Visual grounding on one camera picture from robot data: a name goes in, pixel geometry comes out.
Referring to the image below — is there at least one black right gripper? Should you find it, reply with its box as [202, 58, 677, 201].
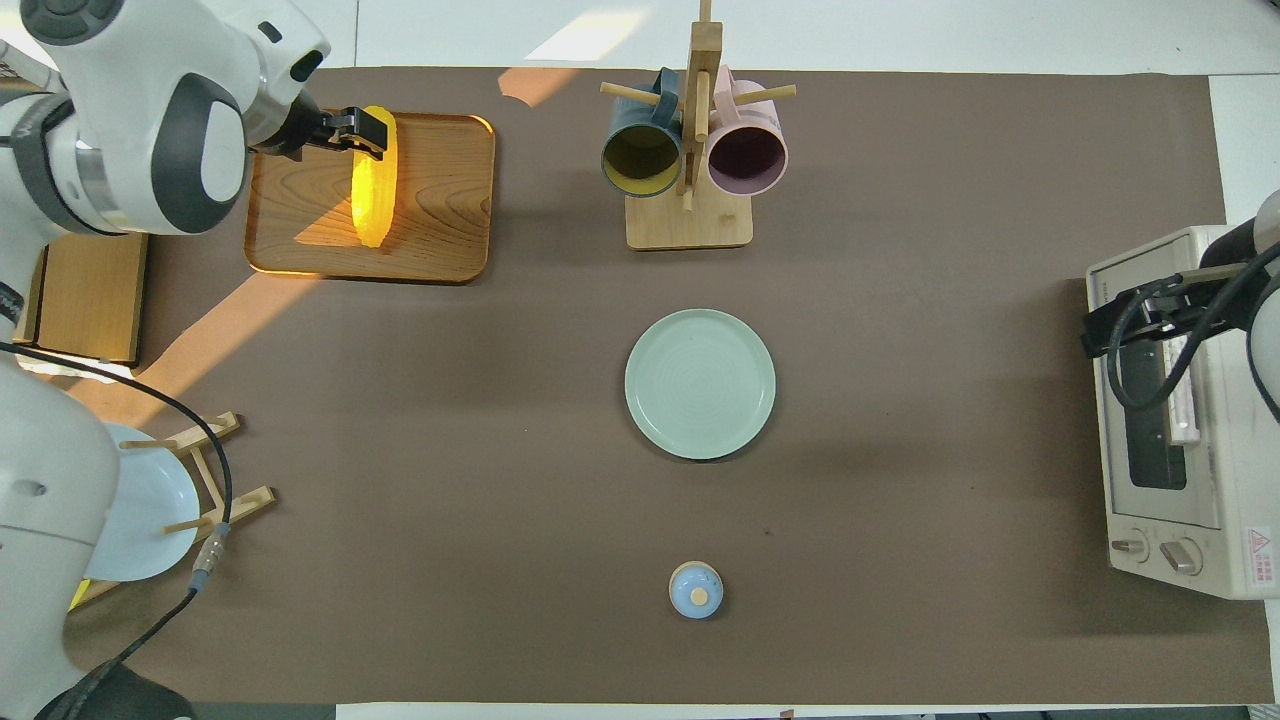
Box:
[1079, 284, 1198, 360]

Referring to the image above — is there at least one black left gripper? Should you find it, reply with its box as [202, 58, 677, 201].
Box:
[261, 91, 392, 163]

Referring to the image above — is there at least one yellow corn cob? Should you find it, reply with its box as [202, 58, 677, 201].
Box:
[350, 105, 400, 250]

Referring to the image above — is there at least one white toaster oven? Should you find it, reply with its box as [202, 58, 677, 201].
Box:
[1086, 225, 1280, 602]

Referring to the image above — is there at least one pale green plate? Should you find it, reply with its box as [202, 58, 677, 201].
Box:
[624, 308, 778, 462]

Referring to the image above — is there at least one wooden serving tray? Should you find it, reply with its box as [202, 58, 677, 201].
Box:
[243, 107, 498, 287]

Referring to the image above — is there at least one dark blue mug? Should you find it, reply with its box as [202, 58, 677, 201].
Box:
[600, 68, 686, 199]

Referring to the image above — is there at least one brown table mat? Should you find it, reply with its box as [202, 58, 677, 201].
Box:
[0, 68, 1276, 705]

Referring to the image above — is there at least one orange-toned wooden board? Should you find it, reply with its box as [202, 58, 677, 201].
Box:
[18, 231, 150, 367]

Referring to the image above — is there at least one wooden mug rack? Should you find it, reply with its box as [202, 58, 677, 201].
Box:
[600, 0, 799, 251]

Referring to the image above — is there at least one pink mug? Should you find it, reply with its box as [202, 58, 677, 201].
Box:
[705, 66, 790, 198]

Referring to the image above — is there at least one wooden plate rack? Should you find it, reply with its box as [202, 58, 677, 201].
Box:
[74, 410, 278, 612]

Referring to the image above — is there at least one light blue plate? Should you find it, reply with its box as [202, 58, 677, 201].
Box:
[84, 422, 202, 584]

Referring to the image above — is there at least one small blue call bell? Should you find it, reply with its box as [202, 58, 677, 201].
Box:
[668, 561, 725, 621]

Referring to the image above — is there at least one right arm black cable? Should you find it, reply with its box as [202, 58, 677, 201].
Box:
[1107, 238, 1280, 423]

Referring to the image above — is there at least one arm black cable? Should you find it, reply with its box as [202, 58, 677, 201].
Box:
[1107, 238, 1280, 423]
[0, 339, 235, 720]

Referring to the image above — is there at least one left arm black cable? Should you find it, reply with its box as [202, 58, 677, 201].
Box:
[0, 339, 235, 720]

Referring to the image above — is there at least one wire basket with white liner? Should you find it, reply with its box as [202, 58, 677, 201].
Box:
[0, 40, 151, 384]

